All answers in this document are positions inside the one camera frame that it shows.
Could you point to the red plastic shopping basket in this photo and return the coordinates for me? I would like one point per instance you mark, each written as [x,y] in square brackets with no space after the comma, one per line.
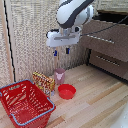
[26,106]

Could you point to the pink plastic cup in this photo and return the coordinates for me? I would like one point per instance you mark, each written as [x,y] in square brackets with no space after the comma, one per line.
[60,76]

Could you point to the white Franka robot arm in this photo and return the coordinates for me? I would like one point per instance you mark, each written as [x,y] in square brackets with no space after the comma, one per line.
[71,12]

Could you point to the colourful snack box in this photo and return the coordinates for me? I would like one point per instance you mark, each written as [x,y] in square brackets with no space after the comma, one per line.
[44,83]

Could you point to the dark brown drawer cabinet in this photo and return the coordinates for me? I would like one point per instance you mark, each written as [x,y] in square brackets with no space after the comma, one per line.
[110,16]

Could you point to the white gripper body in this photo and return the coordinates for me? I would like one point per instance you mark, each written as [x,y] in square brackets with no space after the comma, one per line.
[62,37]

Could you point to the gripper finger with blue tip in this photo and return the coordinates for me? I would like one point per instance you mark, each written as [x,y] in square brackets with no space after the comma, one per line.
[67,50]
[55,52]

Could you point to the red plastic bowl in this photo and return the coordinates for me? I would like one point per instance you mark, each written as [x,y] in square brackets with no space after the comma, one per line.
[66,91]

